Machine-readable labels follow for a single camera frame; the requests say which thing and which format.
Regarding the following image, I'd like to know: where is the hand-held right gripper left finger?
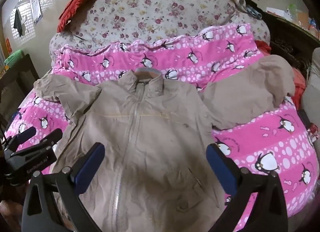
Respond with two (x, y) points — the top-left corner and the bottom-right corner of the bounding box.
(21, 142), (105, 232)

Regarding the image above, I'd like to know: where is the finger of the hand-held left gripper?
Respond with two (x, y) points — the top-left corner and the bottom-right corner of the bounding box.
(9, 128), (63, 163)
(4, 126), (37, 152)

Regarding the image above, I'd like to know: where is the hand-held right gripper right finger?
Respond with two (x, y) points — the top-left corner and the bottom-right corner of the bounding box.
(206, 143), (290, 232)

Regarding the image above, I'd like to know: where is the beige zip jacket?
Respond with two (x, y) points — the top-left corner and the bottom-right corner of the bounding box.
(33, 55), (296, 232)

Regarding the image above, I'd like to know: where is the dark wooden cabinet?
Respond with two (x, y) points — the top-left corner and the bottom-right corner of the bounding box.
(0, 54), (41, 125)

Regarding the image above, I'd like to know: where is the pink penguin blanket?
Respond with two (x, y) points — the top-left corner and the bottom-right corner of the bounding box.
(5, 22), (320, 225)

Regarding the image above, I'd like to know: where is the green plastic basket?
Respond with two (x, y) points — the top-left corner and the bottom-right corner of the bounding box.
(4, 50), (25, 69)

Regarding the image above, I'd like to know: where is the dark hanging cloth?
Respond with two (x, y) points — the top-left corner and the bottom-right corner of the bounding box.
(13, 8), (26, 37)

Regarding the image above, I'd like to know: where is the orange red cloth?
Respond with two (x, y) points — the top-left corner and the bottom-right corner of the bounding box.
(291, 67), (307, 104)

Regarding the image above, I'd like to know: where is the white lattice window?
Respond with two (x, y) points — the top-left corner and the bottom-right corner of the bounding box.
(9, 0), (60, 39)

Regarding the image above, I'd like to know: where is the beige cushion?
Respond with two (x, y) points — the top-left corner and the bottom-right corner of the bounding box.
(300, 47), (320, 124)

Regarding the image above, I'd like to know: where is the red knitted cloth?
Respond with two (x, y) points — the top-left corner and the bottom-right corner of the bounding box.
(57, 0), (112, 33)

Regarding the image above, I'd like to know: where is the dark carved wooden headboard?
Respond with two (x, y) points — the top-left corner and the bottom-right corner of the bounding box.
(261, 11), (320, 79)

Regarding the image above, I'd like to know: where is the floral quilt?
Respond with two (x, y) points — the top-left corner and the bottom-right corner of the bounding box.
(49, 0), (272, 69)

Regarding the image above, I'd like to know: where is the grey blue small cloth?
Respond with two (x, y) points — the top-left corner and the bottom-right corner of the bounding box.
(236, 0), (263, 20)

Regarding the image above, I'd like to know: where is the pile of colourful packets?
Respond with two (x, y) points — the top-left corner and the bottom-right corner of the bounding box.
(266, 2), (320, 39)

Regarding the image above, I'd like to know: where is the white wall calendar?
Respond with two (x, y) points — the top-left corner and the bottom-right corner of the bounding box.
(29, 0), (43, 24)

